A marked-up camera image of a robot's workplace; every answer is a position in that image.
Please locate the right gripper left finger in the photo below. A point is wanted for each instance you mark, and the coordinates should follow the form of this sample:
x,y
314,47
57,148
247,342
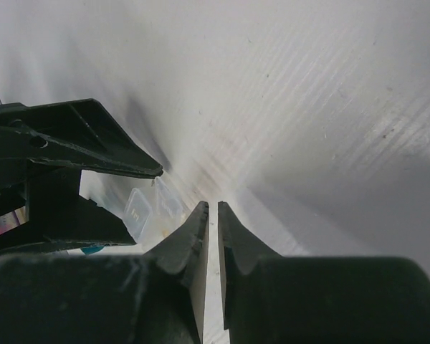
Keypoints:
x,y
157,297

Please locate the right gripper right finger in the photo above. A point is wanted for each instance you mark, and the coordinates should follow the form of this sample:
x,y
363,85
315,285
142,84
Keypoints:
x,y
269,298

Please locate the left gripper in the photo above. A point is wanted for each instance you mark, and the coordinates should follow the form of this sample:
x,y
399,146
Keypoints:
x,y
42,148

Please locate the clear pill organizer box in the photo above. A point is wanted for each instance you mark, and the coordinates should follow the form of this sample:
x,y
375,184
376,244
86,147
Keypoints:
x,y
153,212

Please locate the teal pill organizer box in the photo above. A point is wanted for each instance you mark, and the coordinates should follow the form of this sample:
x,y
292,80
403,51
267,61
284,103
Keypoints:
x,y
91,250

